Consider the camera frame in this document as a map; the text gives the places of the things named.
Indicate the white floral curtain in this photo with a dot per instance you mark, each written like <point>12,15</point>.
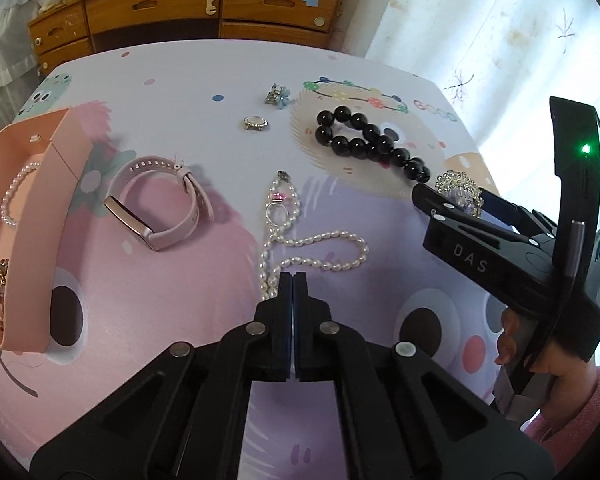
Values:
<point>480,20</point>

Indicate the blue flower brooch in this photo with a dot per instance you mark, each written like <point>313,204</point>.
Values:
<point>278,96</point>

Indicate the pink jewelry box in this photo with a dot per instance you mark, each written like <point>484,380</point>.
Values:
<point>35,270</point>

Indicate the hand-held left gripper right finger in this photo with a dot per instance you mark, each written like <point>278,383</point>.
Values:
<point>300,310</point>

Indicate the person's right forearm pink sleeve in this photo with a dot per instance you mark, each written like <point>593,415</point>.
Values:
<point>590,405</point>

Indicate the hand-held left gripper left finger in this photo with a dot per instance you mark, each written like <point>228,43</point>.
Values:
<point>286,310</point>

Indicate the person's right hand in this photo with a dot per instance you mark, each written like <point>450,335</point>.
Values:
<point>565,375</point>

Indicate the white lace cloth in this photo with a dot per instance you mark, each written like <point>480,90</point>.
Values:
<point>5,35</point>

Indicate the wooden dresser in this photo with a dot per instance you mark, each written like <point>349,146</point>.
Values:
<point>155,5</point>

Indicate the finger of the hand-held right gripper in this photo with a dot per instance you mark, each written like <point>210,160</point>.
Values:
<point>480,255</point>
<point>500,205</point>

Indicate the pink smart band watch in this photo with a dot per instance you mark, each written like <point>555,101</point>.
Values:
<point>145,162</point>

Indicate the cartoon printed tablecloth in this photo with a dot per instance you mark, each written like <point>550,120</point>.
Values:
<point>355,300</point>

